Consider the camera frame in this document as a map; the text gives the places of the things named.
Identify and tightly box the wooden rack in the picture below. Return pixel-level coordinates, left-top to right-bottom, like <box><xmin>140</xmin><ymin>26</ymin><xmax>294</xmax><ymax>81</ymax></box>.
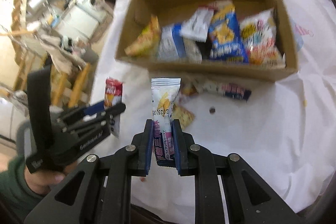
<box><xmin>50</xmin><ymin>63</ymin><xmax>93</xmax><ymax>109</ymax></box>

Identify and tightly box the brown cardboard box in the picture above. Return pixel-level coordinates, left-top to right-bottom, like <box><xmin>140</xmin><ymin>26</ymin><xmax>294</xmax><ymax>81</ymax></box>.
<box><xmin>115</xmin><ymin>0</ymin><xmax>299</xmax><ymax>82</ymax></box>

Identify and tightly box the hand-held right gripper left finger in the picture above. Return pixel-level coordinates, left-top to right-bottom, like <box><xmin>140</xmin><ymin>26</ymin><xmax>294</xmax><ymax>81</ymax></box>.
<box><xmin>24</xmin><ymin>119</ymin><xmax>154</xmax><ymax>224</ymax></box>

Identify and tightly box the slim white and purple packet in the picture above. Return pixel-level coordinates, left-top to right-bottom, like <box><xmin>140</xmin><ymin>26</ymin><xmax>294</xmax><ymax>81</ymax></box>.
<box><xmin>151</xmin><ymin>78</ymin><xmax>181</xmax><ymax>168</ymax></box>

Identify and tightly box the person's left forearm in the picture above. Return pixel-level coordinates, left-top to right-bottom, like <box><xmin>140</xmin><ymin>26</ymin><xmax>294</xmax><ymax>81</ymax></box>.
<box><xmin>0</xmin><ymin>156</ymin><xmax>47</xmax><ymax>222</ymax></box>

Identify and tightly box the white hanging cloth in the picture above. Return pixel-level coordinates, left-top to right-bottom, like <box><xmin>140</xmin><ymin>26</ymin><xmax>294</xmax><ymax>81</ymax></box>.
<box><xmin>39</xmin><ymin>35</ymin><xmax>88</xmax><ymax>73</ymax></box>

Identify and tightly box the large white and yellow packet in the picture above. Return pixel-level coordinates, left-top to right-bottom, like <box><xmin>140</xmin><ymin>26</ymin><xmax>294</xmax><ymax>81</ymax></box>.
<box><xmin>240</xmin><ymin>10</ymin><xmax>286</xmax><ymax>66</ymax></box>

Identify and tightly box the person's left hand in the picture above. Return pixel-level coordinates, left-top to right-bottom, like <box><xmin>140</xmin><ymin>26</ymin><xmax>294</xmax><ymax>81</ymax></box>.
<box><xmin>24</xmin><ymin>160</ymin><xmax>77</xmax><ymax>196</ymax></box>

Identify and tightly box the small yellow snack packet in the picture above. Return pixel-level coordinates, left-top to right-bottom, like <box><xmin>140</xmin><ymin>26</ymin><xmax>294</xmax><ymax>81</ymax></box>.
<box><xmin>181</xmin><ymin>81</ymin><xmax>200</xmax><ymax>96</ymax></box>

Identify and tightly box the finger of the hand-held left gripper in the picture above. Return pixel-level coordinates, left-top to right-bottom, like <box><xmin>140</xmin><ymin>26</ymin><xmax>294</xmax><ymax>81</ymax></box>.
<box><xmin>63</xmin><ymin>103</ymin><xmax>127</xmax><ymax>136</ymax></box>
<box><xmin>59</xmin><ymin>100</ymin><xmax>106</xmax><ymax>125</ymax></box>

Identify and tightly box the white and blue snack packet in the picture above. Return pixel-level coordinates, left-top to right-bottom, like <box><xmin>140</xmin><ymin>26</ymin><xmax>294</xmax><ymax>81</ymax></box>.
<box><xmin>157</xmin><ymin>24</ymin><xmax>185</xmax><ymax>61</ymax></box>

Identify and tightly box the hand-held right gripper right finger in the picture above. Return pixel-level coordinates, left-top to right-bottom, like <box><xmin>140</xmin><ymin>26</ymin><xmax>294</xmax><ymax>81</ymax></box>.
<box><xmin>171</xmin><ymin>119</ymin><xmax>303</xmax><ymax>224</ymax></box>

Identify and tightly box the white and dark purple packet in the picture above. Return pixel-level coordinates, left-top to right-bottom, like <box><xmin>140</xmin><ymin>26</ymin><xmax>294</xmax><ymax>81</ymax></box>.
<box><xmin>207</xmin><ymin>81</ymin><xmax>252</xmax><ymax>102</ymax></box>

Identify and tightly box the red and white snack packet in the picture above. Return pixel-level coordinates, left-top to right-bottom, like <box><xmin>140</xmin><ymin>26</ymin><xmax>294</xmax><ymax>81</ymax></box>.
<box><xmin>104</xmin><ymin>77</ymin><xmax>124</xmax><ymax>139</ymax></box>

